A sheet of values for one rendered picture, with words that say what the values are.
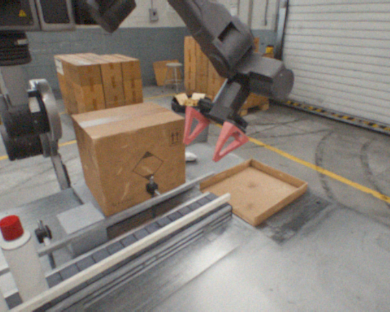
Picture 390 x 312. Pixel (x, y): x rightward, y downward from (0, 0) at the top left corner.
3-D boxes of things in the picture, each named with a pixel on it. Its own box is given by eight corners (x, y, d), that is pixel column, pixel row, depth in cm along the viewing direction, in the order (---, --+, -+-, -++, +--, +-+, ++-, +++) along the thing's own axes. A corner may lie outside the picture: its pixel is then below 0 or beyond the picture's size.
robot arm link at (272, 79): (234, 21, 52) (205, 54, 51) (285, 22, 44) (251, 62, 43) (257, 67, 60) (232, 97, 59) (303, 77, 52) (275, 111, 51)
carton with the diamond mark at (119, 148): (106, 217, 87) (91, 138, 75) (84, 183, 104) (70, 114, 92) (186, 186, 102) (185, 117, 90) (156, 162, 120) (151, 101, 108)
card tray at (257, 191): (254, 227, 86) (255, 217, 84) (199, 190, 103) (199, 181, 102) (305, 192, 103) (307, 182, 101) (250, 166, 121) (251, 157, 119)
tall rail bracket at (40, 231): (56, 290, 66) (38, 237, 59) (47, 270, 71) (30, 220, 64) (69, 282, 68) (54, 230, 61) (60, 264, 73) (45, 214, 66)
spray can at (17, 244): (25, 312, 56) (-7, 234, 47) (20, 294, 60) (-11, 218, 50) (52, 297, 59) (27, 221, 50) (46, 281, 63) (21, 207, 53)
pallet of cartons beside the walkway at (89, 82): (147, 123, 407) (142, 60, 367) (90, 136, 362) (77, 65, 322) (114, 104, 493) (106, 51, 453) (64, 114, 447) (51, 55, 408)
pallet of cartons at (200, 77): (216, 125, 400) (220, 39, 349) (182, 111, 460) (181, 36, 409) (269, 110, 466) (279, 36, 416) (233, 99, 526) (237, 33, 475)
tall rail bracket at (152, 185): (160, 232, 83) (158, 186, 76) (148, 220, 88) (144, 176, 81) (169, 227, 85) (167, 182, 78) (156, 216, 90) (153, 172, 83)
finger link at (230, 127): (211, 159, 49) (238, 114, 49) (188, 145, 54) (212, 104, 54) (231, 171, 54) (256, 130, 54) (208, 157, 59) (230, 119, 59)
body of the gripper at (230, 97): (227, 117, 51) (249, 82, 50) (194, 104, 58) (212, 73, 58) (245, 132, 55) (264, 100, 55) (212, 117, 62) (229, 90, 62)
